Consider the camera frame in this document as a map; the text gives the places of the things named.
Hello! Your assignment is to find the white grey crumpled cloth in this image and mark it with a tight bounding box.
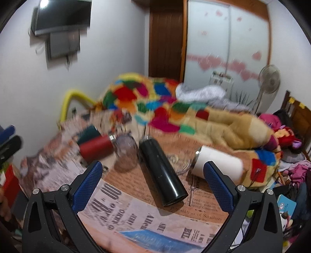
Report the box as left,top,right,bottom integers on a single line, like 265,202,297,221
175,83,251,112

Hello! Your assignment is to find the colourful patchwork blanket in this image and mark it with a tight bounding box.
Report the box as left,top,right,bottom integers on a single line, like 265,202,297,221
94,73,281,188

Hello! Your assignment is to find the dark wooden headboard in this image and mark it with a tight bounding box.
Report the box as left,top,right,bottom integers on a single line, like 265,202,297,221
281,90,310,161

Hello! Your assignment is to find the pile of pink clothes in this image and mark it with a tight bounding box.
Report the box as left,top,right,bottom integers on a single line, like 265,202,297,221
257,109,310,188

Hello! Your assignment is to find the wooden sliding wardrobe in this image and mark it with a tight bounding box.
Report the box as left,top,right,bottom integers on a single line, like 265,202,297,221
149,1,271,103

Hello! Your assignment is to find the wall mounted television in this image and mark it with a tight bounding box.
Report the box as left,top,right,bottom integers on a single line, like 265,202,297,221
31,1,92,60

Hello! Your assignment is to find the red steel tumbler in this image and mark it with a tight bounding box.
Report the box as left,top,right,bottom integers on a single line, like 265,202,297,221
79,134,116,162

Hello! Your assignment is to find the clear plastic cup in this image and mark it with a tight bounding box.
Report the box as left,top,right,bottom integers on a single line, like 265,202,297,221
114,133,139,172

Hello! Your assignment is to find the black steel bottle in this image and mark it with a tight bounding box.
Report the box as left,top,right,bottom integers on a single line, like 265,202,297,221
139,135,188,207

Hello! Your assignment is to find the light blue cartoon box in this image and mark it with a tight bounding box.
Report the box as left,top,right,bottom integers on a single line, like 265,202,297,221
277,194,296,231

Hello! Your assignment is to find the newspaper print tablecloth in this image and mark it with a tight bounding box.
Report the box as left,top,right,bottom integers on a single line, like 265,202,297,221
19,111,227,252

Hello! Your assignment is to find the standing electric fan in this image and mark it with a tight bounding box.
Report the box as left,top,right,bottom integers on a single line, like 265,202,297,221
252,64,280,114

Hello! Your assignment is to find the yellow curved bed rail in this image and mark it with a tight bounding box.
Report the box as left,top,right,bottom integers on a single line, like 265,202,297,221
59,89,96,123

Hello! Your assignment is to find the white steel tumbler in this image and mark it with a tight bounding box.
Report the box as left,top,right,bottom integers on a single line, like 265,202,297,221
191,145,244,184

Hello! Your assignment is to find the white appliance by wardrobe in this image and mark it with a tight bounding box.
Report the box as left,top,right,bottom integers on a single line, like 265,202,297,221
209,71,234,94

